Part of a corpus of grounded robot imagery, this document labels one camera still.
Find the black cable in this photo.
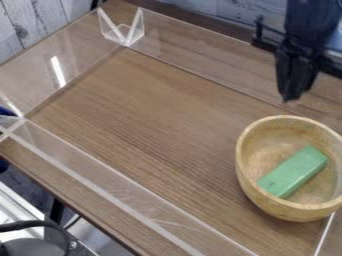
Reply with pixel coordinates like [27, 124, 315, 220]
[0, 219, 72, 256]

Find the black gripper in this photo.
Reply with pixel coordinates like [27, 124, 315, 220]
[250, 0, 342, 103]

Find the light wooden bowl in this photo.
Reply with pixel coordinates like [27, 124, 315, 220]
[235, 115, 342, 222]

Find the clear acrylic corner bracket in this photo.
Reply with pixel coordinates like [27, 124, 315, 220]
[96, 8, 144, 47]

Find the clear acrylic tray wall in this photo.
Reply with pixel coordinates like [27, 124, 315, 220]
[0, 106, 256, 256]

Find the green rectangular block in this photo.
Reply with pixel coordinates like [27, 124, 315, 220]
[256, 146, 328, 199]

